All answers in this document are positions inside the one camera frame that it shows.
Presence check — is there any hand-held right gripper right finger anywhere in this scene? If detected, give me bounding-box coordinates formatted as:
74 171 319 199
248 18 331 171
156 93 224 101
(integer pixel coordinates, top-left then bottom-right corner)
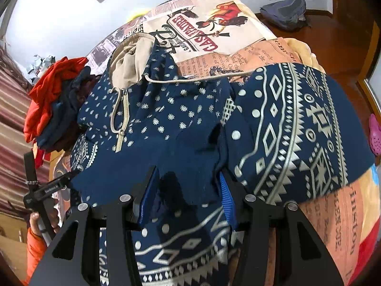
218 168 346 286

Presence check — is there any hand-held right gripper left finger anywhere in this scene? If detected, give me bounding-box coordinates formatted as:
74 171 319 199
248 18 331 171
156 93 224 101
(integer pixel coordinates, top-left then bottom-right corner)
30 166 162 286

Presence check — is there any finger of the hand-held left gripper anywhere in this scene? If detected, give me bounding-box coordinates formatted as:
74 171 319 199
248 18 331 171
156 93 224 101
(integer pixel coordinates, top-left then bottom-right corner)
56 170 79 189

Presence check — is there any navy patterned hoodie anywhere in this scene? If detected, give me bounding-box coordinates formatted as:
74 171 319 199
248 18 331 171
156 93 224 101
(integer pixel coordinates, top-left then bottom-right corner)
70 34 376 286

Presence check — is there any person's left forearm orange sleeve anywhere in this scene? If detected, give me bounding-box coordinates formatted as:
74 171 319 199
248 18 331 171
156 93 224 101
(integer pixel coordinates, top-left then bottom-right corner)
24 228 50 286

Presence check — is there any person's left hand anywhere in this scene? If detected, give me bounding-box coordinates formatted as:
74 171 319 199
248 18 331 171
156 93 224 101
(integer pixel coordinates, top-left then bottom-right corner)
28 199 65 240

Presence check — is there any dark navy garment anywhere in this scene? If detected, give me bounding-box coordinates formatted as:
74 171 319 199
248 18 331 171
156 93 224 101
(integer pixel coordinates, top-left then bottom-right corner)
36 66 99 154

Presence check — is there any striped red curtain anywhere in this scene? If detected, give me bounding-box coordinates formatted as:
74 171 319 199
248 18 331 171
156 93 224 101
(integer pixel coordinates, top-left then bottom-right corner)
0 49 58 216

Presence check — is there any red garment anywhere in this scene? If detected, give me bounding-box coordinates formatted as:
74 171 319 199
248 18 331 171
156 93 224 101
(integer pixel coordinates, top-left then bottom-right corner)
24 56 90 169

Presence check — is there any crumpled grey white cloth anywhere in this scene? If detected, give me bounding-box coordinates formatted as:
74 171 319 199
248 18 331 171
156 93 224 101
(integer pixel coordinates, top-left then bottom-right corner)
26 54 58 82

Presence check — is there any pink clog shoe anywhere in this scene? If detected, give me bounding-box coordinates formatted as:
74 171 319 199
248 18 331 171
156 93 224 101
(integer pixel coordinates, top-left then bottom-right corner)
368 113 381 153

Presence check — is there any pale yellow fleece blanket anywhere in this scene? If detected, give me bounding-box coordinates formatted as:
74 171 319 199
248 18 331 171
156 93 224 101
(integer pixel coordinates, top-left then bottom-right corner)
284 37 327 73

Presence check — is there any printed newspaper-style blanket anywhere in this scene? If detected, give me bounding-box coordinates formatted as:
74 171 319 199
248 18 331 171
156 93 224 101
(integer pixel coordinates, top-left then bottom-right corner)
50 0 381 286

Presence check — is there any grey backpack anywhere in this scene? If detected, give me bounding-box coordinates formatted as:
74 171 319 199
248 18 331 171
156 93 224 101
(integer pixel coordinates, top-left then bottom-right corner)
260 0 309 32

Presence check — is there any wooden door frame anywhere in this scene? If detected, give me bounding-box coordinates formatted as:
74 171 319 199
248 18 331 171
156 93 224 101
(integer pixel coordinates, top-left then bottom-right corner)
356 18 381 117

